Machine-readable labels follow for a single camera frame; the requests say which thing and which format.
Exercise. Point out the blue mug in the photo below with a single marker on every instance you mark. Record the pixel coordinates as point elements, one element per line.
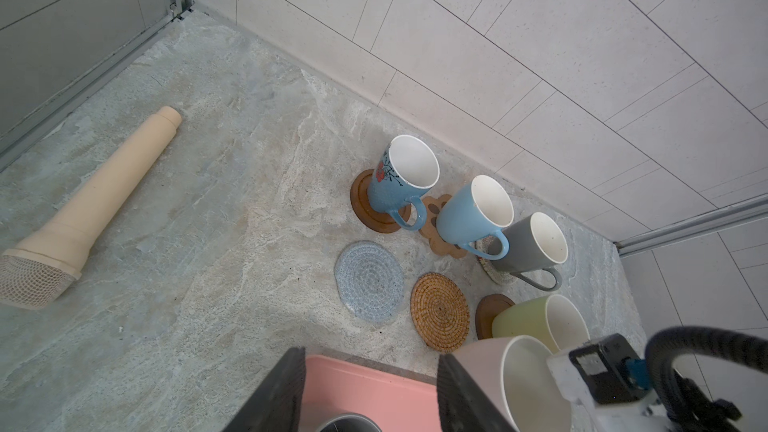
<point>481,208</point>
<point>408,169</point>

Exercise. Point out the brown wooden coaster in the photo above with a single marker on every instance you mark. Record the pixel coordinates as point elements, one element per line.
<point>487,310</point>
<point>366,210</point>

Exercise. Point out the beige wooden rolling pin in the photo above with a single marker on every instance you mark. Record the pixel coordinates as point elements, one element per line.
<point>42,266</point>

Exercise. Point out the multicolour woven rope coaster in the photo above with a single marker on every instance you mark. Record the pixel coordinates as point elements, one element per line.
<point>501,278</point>

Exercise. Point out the green handled white mug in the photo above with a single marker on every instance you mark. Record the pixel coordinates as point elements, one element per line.
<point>554,320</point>

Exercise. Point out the cork paw print coaster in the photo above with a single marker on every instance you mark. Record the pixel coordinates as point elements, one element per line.
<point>429,231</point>

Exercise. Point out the tan rattan coaster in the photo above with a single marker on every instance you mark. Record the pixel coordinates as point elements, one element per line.
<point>439,312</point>

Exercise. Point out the grey metal mug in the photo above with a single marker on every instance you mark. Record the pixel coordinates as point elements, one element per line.
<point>349,422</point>

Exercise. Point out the pink handled white mug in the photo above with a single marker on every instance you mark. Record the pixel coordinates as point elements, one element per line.
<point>513,373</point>

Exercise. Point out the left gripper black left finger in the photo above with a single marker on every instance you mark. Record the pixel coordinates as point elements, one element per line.
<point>276,403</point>

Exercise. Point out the light blue woven coaster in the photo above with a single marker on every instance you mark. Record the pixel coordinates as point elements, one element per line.
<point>370,281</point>

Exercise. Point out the pink silicone tray mat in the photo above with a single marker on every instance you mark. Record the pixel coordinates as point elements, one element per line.
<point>393,402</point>

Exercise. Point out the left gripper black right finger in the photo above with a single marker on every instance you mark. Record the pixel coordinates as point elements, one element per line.
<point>462,405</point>

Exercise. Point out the grey handled white mug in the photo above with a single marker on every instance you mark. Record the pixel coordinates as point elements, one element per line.
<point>535,243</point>

